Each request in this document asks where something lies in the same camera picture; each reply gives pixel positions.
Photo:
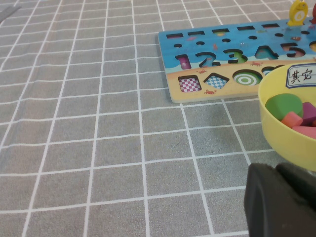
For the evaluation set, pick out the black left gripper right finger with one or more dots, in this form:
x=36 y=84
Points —
x=301 y=182

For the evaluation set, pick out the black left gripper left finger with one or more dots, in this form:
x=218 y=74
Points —
x=271 y=212

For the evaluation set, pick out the yellow plastic bowl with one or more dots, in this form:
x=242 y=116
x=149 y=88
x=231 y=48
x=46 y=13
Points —
x=279 y=140

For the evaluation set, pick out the paper label on yellow bowl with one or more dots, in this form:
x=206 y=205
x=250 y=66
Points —
x=301 y=76

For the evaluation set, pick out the blue ocean wooden puzzle board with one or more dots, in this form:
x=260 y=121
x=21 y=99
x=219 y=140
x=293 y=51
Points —
x=222 y=93

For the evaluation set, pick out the yellow wooden fish piece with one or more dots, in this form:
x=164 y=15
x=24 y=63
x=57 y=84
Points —
x=297 y=14

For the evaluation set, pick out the pink wooden trapezoid block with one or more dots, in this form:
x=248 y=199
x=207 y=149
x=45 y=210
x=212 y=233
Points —
x=306 y=132

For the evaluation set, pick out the coral wooden heart block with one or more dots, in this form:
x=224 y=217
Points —
x=291 y=119

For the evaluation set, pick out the magenta wooden block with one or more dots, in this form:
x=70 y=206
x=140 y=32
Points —
x=309 y=113

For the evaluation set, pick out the green wooden circle block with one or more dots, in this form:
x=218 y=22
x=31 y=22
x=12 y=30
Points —
x=284 y=105

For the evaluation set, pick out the red wooden fish number seven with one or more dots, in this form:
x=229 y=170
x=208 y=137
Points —
x=314 y=12

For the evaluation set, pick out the grey grid tablecloth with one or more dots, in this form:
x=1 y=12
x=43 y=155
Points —
x=74 y=148

